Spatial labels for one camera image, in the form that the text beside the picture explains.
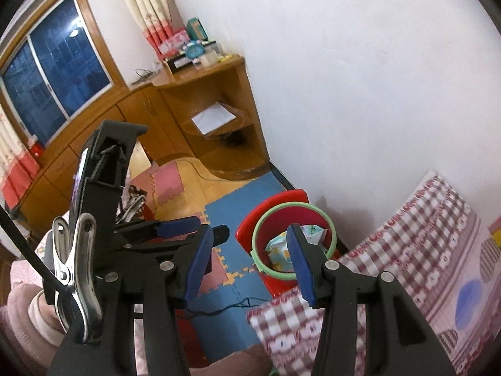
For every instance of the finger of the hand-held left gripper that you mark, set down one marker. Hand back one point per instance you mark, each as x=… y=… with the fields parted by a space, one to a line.
x=221 y=235
x=176 y=226

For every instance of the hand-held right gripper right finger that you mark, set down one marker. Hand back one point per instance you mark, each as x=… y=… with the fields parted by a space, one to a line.
x=301 y=266

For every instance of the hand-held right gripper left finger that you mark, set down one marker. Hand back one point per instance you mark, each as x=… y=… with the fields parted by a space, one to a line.
x=199 y=266

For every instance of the teal wet wipes pack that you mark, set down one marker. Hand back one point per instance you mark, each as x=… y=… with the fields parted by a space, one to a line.
x=280 y=250

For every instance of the leaf print plastic packet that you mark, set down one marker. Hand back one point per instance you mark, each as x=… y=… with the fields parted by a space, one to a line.
x=315 y=235

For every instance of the red bin green rim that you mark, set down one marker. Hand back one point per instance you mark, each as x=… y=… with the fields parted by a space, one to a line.
x=272 y=227

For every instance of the person's left forearm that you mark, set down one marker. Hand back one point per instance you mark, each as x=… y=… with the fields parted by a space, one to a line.
x=23 y=305

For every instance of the pink foam floor mat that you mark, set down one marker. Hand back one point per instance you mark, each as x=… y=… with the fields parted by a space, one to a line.
x=213 y=277
x=168 y=182

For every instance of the blue foam floor mat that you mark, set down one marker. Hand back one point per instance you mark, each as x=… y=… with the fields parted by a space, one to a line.
x=231 y=219

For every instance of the light wooden stool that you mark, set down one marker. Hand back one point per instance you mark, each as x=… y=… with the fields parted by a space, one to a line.
x=139 y=160

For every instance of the metal spring clip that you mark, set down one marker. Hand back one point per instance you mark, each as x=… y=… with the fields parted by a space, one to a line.
x=133 y=207
x=80 y=274

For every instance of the red plastic stool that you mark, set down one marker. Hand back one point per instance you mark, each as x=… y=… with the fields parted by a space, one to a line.
x=282 y=197

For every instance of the red slipper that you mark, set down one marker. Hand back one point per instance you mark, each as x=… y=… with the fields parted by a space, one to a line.
x=188 y=340

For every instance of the wooden desk cabinet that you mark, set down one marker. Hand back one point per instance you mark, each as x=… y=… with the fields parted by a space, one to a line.
x=164 y=98

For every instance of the person's leg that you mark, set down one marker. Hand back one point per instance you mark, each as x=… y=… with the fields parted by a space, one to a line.
x=235 y=362

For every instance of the checked heart print bed sheet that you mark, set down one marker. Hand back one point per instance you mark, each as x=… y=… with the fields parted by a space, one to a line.
x=411 y=243

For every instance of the window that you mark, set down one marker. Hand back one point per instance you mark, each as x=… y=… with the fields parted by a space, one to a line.
x=58 y=66

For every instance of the white paper plastic sleeve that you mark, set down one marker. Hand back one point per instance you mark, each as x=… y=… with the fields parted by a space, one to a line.
x=213 y=117

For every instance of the pale pink patterned clothing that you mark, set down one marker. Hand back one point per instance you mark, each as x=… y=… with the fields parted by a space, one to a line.
x=23 y=272

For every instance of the black box white label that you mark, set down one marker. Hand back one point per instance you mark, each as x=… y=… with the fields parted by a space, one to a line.
x=176 y=64

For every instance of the pink tissue box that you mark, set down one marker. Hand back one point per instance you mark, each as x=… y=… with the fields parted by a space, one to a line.
x=172 y=43

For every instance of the blue alarm clock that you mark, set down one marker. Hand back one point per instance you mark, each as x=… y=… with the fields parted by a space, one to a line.
x=193 y=51

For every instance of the clear tape roll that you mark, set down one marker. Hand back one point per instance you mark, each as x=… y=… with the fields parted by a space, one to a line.
x=207 y=59

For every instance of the clear plastic container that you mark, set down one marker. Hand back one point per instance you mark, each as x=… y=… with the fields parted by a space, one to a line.
x=214 y=49

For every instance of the teal box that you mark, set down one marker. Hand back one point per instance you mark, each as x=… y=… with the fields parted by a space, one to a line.
x=195 y=28

